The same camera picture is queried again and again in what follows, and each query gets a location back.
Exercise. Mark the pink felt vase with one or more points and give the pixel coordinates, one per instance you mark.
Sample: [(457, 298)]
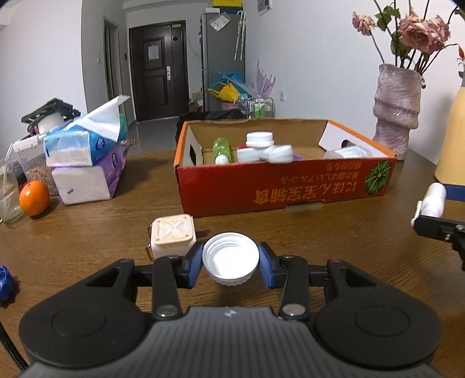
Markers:
[(396, 109)]

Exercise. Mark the white round container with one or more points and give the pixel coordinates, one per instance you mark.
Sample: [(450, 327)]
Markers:
[(279, 153)]

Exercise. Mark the white wide bottle cap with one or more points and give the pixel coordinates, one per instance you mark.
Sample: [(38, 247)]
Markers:
[(230, 260)]

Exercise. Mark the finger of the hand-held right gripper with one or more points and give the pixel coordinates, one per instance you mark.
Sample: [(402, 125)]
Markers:
[(456, 193), (443, 229)]

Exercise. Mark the cream square box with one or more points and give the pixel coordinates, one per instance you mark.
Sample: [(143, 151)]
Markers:
[(172, 236)]

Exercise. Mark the purple tissue pack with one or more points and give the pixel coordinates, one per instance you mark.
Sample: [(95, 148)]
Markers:
[(83, 183)]

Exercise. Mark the black frame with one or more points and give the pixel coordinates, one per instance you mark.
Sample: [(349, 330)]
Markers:
[(51, 109)]

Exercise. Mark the metal cart with bottles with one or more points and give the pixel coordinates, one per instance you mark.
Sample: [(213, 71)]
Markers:
[(259, 108)]

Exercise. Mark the white bottle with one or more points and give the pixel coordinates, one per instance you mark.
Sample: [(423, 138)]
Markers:
[(348, 152)]

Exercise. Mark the bunch of dried pink roses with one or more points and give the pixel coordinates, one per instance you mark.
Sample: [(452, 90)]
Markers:
[(417, 32)]

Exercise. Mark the white cylindrical container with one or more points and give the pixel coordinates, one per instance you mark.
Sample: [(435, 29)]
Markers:
[(434, 200)]

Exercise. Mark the green small bottle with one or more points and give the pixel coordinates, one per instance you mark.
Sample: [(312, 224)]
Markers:
[(221, 149)]

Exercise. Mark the wall poster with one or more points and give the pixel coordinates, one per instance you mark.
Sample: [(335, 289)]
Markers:
[(264, 6)]

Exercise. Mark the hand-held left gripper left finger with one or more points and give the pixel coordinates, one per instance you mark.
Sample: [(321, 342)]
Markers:
[(196, 263)]

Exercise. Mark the yellow box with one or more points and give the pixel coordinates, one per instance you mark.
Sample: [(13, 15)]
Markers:
[(227, 3)]

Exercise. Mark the drinking glass with straw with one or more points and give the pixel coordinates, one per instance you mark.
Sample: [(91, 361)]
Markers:
[(9, 196)]

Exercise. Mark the orange cardboard box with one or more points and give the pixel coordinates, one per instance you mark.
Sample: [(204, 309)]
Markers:
[(272, 185)]

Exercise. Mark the clear plastic container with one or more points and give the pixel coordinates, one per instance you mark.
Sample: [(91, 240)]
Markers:
[(34, 171)]

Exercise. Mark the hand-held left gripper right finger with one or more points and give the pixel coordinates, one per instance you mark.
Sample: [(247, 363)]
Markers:
[(267, 265)]

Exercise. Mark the orange fruit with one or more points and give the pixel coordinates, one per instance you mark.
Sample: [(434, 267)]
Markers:
[(34, 199)]

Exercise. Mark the pink bin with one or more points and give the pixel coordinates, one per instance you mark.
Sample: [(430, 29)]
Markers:
[(230, 106)]

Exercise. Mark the grey refrigerator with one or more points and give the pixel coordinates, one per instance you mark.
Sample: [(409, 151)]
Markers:
[(221, 54)]

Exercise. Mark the clear folded umbrella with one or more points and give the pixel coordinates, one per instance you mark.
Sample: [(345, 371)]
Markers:
[(239, 34)]

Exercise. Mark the blue and yellow bags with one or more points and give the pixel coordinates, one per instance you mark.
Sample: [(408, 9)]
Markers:
[(229, 89)]

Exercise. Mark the blue tissue pack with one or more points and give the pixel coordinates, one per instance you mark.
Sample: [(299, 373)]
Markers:
[(72, 145)]

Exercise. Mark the white ribbed jar lid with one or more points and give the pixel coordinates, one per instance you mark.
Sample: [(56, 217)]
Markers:
[(259, 139)]

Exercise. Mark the cream yellow jug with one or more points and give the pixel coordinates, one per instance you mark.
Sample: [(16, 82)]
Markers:
[(452, 145)]

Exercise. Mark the purple wing decoration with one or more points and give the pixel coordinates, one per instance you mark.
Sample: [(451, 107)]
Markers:
[(263, 81)]

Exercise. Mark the dark brown door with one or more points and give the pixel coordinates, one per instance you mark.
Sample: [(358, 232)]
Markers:
[(156, 72)]

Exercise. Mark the blue ribbed object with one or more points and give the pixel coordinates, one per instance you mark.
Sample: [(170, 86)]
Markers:
[(5, 283)]

